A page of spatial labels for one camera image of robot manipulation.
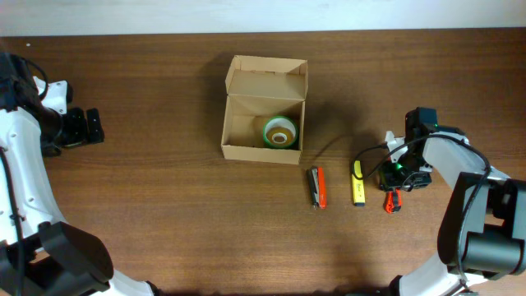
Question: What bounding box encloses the orange utility knife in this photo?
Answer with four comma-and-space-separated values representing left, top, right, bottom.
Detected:
384, 188, 403, 214

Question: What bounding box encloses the orange black stapler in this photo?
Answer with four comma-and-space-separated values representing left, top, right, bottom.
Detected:
307, 166, 327, 209

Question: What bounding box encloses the green tape roll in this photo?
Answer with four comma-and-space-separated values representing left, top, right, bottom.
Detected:
263, 116, 299, 149

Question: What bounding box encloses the yellow tape roll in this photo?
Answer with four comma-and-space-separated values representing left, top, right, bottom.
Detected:
265, 127, 296, 148

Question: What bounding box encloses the brown cardboard box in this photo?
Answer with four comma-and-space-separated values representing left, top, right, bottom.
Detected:
221, 55, 308, 164

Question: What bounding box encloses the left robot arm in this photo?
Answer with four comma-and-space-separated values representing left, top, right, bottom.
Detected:
1, 53, 161, 296

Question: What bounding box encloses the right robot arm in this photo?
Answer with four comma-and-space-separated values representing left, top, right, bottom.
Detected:
378, 107, 525, 295

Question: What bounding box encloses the yellow highlighter pen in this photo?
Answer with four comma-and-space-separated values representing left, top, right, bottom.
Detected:
352, 160, 366, 206

